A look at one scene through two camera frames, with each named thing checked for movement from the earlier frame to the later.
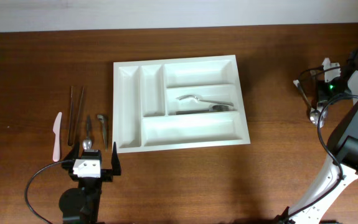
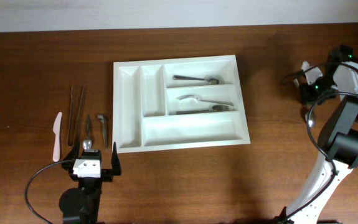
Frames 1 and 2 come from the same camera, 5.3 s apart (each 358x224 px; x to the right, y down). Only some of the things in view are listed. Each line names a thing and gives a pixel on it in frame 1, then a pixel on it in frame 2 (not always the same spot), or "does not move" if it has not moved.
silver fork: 226,103 does not move
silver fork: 219,107 does not move
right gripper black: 322,94 -> 306,95
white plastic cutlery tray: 144,95 does not move
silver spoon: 323,116 -> 210,81
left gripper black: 108,174 does not move
